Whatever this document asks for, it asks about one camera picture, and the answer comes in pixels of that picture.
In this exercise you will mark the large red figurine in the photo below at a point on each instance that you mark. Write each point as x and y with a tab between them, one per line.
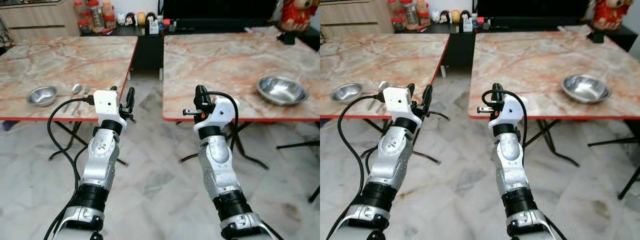
610	14
297	15

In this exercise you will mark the small toy figurine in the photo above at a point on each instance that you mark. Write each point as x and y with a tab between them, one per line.
131	19
436	16
141	18
465	15
121	19
151	16
445	16
455	16

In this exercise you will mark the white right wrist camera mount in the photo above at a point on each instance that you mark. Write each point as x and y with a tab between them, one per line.
512	107
222	112

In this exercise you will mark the small black box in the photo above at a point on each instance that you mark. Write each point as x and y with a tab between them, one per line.
286	38
596	36

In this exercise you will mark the large steel bowl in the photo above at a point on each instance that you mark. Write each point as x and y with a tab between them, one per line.
586	90
282	92

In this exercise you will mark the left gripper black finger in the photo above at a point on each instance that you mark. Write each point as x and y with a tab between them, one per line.
427	97
411	90
131	97
114	89

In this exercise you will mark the small steel bowl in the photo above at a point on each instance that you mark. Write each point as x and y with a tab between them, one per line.
41	97
346	93

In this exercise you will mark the small white box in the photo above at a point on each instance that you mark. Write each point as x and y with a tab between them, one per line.
154	28
468	26

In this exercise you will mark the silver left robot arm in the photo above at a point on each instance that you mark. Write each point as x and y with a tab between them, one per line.
102	155
392	150

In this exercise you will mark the steel spoon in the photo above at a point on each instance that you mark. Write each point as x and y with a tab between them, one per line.
76	89
383	86

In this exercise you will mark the black television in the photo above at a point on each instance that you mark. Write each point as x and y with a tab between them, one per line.
532	7
220	9

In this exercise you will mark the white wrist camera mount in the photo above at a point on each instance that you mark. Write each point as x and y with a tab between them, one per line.
512	107
106	102
395	100
222	112

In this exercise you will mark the light wooden cabinet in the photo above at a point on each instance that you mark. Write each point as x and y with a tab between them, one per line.
350	17
35	22

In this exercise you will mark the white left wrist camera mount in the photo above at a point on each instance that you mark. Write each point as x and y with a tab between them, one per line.
395	100
106	102

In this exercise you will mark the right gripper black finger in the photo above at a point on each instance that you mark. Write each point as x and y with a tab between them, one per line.
200	94
497	91

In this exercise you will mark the steel fork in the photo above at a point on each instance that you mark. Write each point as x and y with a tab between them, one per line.
85	92

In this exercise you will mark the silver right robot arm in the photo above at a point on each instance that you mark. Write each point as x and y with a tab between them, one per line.
217	160
509	155

